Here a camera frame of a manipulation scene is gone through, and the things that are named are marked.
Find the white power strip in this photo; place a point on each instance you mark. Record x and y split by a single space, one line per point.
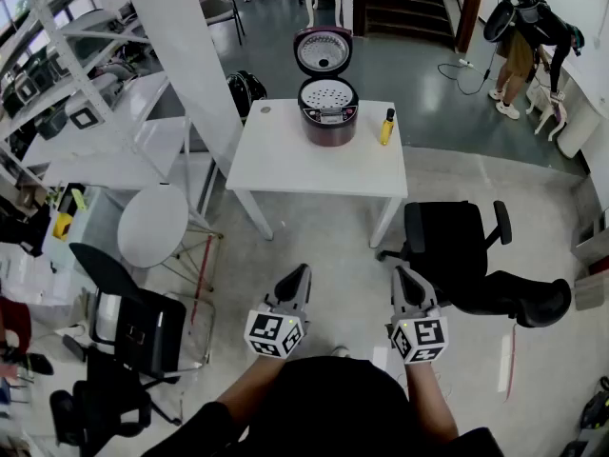
466 63

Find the grey armchair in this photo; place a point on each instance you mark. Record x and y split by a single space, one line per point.
219 12

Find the black office chair with armrests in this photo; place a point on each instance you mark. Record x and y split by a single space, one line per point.
447 241

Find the person's shoe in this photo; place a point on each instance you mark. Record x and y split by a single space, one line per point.
340 351

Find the dark wooden staircase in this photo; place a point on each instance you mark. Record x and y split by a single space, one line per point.
404 3

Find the grey small box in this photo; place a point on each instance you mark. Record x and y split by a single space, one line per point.
590 293

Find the person's right forearm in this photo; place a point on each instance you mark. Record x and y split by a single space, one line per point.
428 398

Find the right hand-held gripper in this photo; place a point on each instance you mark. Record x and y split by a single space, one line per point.
423 336

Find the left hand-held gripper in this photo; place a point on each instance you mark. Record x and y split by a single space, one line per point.
273 331

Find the black chrome-frame chair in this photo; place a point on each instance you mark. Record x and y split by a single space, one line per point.
147 331

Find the white curved counter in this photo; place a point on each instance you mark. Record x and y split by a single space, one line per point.
580 112

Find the yellow black box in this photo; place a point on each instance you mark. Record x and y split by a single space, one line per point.
62 224

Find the maroon rice cooker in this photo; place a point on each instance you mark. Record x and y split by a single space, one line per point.
330 129

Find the black white square tag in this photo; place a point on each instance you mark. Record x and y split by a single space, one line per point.
84 118

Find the black backpack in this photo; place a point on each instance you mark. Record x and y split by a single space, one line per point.
245 91

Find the white square table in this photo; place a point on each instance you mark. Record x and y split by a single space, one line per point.
309 164

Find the white metal shelving rack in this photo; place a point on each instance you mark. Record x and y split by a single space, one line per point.
71 69

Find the person's left forearm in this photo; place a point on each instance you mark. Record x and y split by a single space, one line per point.
252 388

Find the black swivel chair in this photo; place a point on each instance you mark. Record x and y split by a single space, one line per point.
109 398

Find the person's black shirt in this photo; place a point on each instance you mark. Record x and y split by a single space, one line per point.
333 407

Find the yellow bottle with black cap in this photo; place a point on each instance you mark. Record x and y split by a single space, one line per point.
387 129

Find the white curved-leg stool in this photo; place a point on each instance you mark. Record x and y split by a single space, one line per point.
547 112

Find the white perforated steamer tray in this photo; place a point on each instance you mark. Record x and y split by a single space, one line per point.
328 94

